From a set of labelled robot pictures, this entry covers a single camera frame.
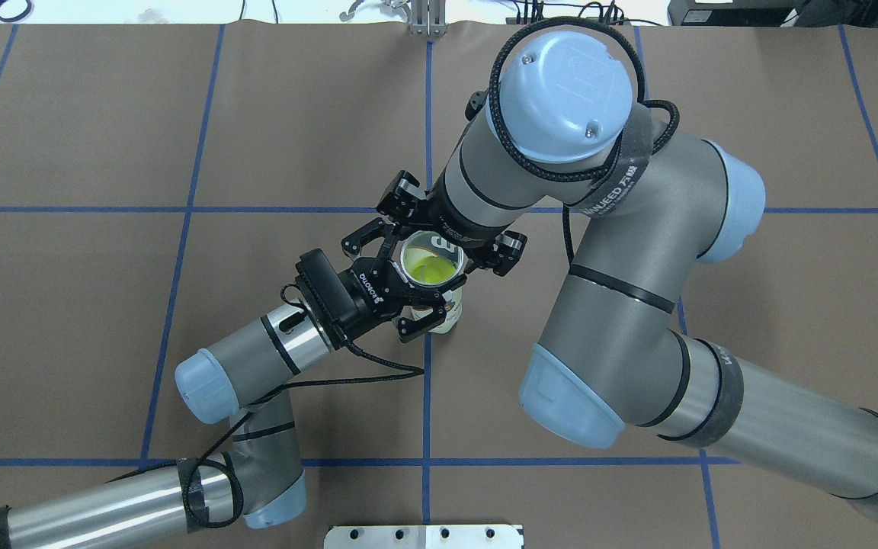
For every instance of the aluminium frame post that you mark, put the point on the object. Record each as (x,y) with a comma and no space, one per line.
(427,18)

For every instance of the blue tape roll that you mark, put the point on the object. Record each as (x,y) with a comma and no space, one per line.
(12,12)

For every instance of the tennis ball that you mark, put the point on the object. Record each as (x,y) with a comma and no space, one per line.
(427,267)

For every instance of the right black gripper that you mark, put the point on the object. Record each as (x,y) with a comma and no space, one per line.
(457,231)

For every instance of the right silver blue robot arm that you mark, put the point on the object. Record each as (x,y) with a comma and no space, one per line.
(565,116)

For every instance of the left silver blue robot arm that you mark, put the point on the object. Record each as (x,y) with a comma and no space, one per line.
(97,309)

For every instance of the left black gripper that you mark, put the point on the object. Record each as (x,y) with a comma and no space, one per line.
(363,290)

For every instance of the clear Wilson tennis ball can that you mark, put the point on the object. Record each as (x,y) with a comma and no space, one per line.
(454,299)

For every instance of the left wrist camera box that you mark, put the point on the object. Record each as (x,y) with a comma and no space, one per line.
(328,295)

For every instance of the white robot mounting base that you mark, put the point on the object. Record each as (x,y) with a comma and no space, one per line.
(426,536)

